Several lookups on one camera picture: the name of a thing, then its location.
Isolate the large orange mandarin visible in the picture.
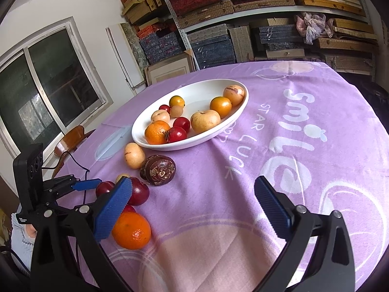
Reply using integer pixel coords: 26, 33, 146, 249
111, 212, 152, 250

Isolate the dark red plum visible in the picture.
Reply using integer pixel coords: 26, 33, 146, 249
127, 177, 150, 206
95, 181, 115, 198

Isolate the pale peach round fruit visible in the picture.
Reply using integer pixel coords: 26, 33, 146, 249
151, 109, 170, 123

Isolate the red tomato with stem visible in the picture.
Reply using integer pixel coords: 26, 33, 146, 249
165, 127, 187, 143

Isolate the operator left hand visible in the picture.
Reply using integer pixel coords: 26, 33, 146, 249
25, 224, 37, 239

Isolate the wooden chair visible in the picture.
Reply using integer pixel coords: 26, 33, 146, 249
52, 125, 94, 178

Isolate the small red cherry tomato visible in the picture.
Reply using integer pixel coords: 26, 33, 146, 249
122, 204, 136, 213

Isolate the yellow striped pepino melon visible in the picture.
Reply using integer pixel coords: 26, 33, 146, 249
124, 142, 146, 169

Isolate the dark brown carved fruit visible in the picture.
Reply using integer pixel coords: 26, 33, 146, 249
140, 154, 176, 187

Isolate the orange mandarin in plate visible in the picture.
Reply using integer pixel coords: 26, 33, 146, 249
144, 120, 170, 145

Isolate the small red tomato plate back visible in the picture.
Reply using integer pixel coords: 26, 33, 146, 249
159, 104, 171, 113

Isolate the purple printed tablecloth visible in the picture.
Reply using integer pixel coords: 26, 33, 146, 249
61, 61, 388, 291

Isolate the small tan round fruit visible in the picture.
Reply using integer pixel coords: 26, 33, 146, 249
169, 105, 184, 119

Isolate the red cherry tomato in plate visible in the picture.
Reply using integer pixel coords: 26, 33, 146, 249
173, 117, 191, 133

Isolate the orange yellow tomato plate back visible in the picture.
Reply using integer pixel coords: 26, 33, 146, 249
169, 96, 185, 108

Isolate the yellow apple-like fruit in plate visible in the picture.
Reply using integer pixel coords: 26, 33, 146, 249
191, 109, 221, 134

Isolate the white oval plate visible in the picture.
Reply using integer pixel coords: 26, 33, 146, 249
132, 78, 249, 151

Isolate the framed picture leaning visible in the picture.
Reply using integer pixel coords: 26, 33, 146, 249
144, 49, 195, 86

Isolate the tan striped fruit plate end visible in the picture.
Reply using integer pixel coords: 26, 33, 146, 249
223, 84, 245, 107

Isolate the metal shelf with boxes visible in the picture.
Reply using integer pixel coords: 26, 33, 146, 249
120, 0, 379, 77

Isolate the pink cloth bundle on shelf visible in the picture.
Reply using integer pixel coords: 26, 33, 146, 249
295, 12, 334, 46

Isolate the black cable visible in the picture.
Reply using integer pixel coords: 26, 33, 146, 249
41, 151, 92, 206

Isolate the window with white frame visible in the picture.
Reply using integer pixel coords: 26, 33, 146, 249
1, 17, 113, 158

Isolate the white board leaning on wall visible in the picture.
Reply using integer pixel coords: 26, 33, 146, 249
106, 24, 146, 96

